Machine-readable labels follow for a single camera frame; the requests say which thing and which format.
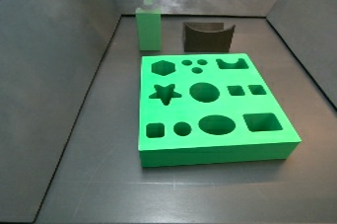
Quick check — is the green arch block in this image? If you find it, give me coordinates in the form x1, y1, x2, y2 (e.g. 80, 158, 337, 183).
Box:
136, 8, 161, 51

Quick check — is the black curved holder stand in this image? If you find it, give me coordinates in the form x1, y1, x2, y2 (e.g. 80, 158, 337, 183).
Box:
182, 22, 235, 52

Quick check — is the green shape sorter board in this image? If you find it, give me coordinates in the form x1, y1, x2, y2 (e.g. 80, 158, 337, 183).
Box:
138, 53, 301, 167

